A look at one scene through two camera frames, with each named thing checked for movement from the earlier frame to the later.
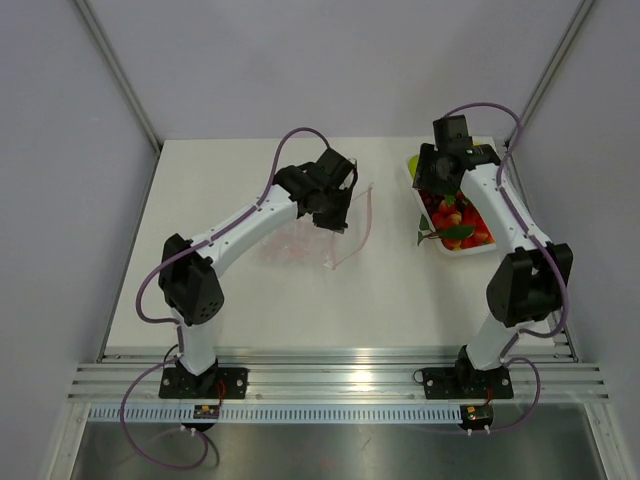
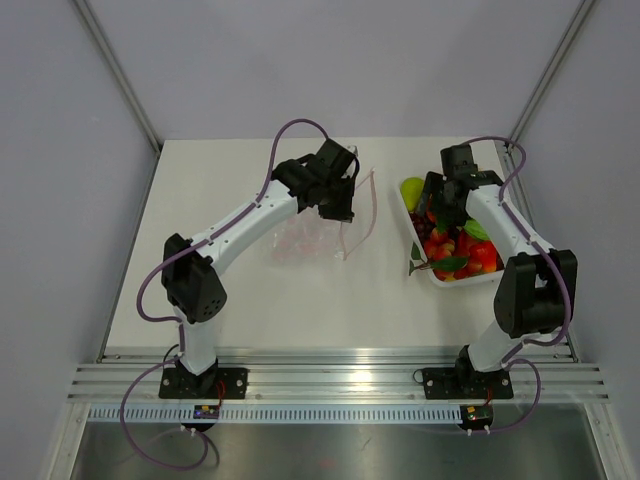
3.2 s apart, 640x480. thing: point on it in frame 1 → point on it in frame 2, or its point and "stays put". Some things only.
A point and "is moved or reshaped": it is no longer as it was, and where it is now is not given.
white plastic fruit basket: x=451 y=218 is moved or reshaped
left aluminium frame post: x=106 y=48 stays put
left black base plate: x=178 y=383 stays put
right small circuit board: x=476 y=416 stays put
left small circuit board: x=206 y=412 stays put
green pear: x=412 y=165 → x=412 y=190
